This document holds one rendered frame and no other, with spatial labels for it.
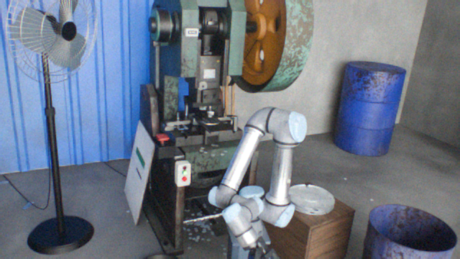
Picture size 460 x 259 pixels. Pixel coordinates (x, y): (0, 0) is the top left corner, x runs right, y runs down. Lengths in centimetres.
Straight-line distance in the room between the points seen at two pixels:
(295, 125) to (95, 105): 222
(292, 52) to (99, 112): 187
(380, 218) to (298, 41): 109
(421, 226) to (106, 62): 256
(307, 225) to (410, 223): 59
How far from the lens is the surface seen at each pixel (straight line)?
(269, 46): 246
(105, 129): 356
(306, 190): 256
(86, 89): 346
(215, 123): 236
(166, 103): 260
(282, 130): 163
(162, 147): 221
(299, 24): 223
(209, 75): 237
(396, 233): 253
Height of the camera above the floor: 158
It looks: 20 degrees down
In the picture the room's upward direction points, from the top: 4 degrees clockwise
